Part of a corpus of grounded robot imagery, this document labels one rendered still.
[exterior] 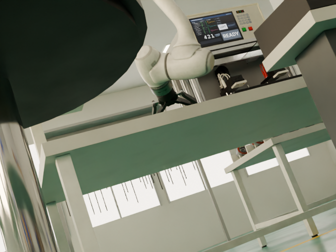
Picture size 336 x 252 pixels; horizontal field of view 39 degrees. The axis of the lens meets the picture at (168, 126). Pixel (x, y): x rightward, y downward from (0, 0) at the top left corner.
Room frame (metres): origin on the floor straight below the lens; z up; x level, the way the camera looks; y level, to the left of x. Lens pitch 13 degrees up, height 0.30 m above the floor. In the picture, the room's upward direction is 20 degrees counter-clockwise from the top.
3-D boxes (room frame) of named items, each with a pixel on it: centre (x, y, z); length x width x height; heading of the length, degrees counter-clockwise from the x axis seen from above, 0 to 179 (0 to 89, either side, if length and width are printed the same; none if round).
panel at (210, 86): (2.38, -0.42, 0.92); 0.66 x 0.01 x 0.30; 112
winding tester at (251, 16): (2.44, -0.41, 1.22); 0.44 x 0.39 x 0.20; 112
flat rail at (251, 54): (2.23, -0.48, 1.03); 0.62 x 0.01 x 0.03; 112
